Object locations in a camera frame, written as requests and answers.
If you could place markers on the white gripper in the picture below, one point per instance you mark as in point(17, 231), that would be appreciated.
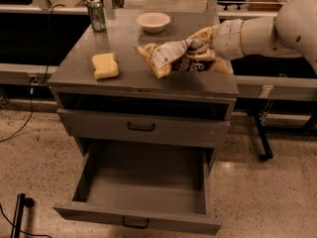
point(227, 39)

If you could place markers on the brown chip bag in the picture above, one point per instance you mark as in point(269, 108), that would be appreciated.
point(166, 57)

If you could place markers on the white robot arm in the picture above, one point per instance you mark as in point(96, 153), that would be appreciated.
point(292, 33)

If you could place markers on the grey drawer cabinet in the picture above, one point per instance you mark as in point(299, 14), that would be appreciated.
point(208, 95)

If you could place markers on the closed grey upper drawer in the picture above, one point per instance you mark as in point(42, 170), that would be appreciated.
point(144, 128)

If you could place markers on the open grey lower drawer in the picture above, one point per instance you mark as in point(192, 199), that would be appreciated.
point(143, 186)

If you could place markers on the white bowl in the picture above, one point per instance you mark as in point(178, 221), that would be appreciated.
point(153, 22)

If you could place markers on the yellow sponge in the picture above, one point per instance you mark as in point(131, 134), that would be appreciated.
point(105, 66)

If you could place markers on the green soda can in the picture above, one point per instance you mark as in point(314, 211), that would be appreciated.
point(96, 14)

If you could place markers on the black table leg right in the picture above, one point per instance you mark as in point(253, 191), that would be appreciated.
point(267, 150)

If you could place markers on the black stand leg left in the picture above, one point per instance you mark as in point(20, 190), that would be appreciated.
point(21, 203)

